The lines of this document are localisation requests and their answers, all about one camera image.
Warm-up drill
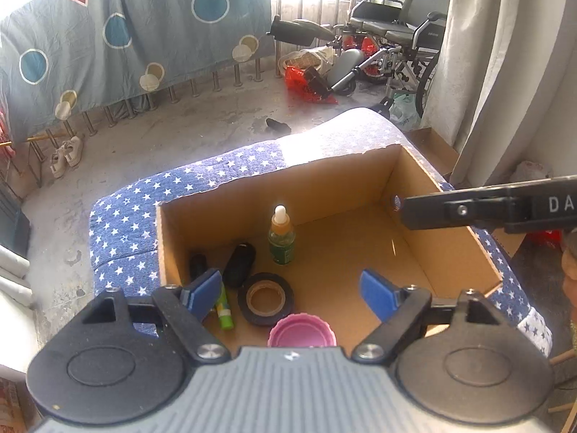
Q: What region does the brown cardboard box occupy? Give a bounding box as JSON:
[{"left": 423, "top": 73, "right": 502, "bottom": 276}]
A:
[{"left": 157, "top": 145, "right": 502, "bottom": 350}]

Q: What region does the black cylinder tube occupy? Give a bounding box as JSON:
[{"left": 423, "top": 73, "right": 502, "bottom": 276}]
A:
[{"left": 189, "top": 253, "right": 208, "bottom": 281}]

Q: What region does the black oval case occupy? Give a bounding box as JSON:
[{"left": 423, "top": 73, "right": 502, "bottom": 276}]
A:
[{"left": 222, "top": 242, "right": 256, "bottom": 288}]

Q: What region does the black tape roll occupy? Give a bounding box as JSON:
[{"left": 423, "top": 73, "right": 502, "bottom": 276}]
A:
[{"left": 238, "top": 273, "right": 294, "bottom": 327}]

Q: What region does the blue star-patterned cushion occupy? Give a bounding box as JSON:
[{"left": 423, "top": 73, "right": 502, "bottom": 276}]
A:
[{"left": 89, "top": 109, "right": 552, "bottom": 354}]

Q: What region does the pink plastic lid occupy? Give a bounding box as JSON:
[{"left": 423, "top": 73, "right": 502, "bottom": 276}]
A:
[{"left": 267, "top": 313, "right": 338, "bottom": 348}]

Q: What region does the green dropper bottle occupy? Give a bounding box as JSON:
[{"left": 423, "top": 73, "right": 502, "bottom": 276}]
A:
[{"left": 268, "top": 204, "right": 296, "bottom": 265}]

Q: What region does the beige curtain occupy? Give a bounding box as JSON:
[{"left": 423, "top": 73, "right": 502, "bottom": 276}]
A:
[{"left": 423, "top": 0, "right": 576, "bottom": 187}]

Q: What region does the small cardboard box on floor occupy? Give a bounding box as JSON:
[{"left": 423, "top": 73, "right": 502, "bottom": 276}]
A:
[{"left": 406, "top": 127, "right": 459, "bottom": 180}]

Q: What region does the white shoes pair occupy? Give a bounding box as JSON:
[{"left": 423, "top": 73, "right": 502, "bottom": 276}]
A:
[{"left": 50, "top": 136, "right": 84, "bottom": 179}]

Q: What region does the black wheelchair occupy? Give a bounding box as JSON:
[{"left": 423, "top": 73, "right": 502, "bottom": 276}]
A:
[{"left": 269, "top": 0, "right": 450, "bottom": 115}]

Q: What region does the red plastic bag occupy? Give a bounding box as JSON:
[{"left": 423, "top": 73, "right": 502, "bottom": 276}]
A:
[{"left": 285, "top": 66, "right": 338, "bottom": 105}]

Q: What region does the blue patterned hanging sheet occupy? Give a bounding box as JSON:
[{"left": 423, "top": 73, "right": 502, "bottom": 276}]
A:
[{"left": 1, "top": 0, "right": 273, "bottom": 142}]

